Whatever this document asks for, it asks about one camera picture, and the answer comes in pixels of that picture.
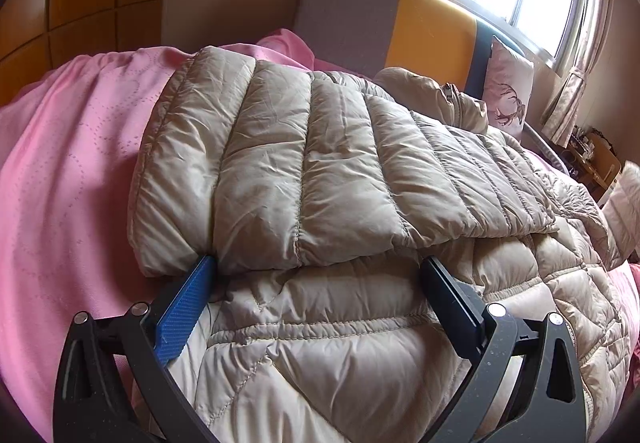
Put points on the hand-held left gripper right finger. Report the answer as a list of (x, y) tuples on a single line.
[(452, 294)]

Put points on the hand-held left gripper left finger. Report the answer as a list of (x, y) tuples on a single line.
[(185, 305)]

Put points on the beige quilted down jacket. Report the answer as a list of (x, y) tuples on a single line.
[(325, 163)]

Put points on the pink bed sheet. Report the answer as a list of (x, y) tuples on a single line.
[(75, 163)]

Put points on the white quilted cushion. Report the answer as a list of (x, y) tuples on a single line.
[(625, 213)]

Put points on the light wooden side table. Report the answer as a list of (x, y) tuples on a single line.
[(602, 163)]

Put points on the deer print pillow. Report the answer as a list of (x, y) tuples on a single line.
[(507, 88)]

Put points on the beige starfish print curtain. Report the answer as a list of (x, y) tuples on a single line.
[(570, 103)]

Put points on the grey yellow blue headboard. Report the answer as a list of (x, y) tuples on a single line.
[(350, 18)]

